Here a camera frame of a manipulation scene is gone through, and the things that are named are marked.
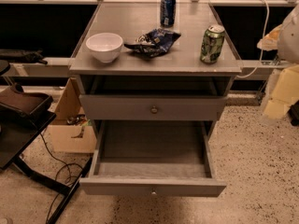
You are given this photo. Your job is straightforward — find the blue chip bag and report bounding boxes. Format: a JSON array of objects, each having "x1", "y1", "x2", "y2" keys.
[{"x1": 124, "y1": 28, "x2": 181, "y2": 58}]

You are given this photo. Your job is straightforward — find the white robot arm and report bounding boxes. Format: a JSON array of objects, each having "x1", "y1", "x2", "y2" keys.
[{"x1": 257, "y1": 5, "x2": 299, "y2": 119}]

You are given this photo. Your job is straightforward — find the grey drawer cabinet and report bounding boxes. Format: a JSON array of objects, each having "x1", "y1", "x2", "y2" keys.
[{"x1": 68, "y1": 1, "x2": 243, "y2": 198}]

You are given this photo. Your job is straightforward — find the closed grey top drawer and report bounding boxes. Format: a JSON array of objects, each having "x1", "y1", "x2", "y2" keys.
[{"x1": 79, "y1": 94, "x2": 226, "y2": 120}]

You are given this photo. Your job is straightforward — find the open grey middle drawer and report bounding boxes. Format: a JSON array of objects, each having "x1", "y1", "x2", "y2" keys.
[{"x1": 80, "y1": 120, "x2": 226, "y2": 197}]

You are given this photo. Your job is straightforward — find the white ceramic bowl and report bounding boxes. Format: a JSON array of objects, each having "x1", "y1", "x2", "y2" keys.
[{"x1": 86, "y1": 33, "x2": 123, "y2": 63}]

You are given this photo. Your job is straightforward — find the cardboard box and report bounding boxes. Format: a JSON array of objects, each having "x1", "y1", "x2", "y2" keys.
[{"x1": 48, "y1": 78, "x2": 96, "y2": 153}]

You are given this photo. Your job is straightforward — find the green soda can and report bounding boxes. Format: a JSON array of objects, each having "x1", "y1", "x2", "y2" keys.
[{"x1": 200, "y1": 24, "x2": 225, "y2": 63}]

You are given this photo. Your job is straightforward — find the blue soda can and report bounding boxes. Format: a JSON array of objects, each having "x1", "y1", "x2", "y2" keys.
[{"x1": 160, "y1": 0, "x2": 176, "y2": 27}]

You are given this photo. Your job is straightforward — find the black side table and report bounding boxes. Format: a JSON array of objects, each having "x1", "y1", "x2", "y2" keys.
[{"x1": 0, "y1": 59, "x2": 93, "y2": 224}]

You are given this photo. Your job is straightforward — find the brown tray on table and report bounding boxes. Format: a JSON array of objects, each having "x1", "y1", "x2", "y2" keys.
[{"x1": 0, "y1": 83, "x2": 53, "y2": 120}]

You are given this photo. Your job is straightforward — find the black cable on floor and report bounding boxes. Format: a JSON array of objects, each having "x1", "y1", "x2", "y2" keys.
[{"x1": 38, "y1": 132, "x2": 84, "y2": 224}]

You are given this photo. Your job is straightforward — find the white cable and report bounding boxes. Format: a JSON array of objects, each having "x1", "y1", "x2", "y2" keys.
[{"x1": 235, "y1": 0, "x2": 271, "y2": 79}]

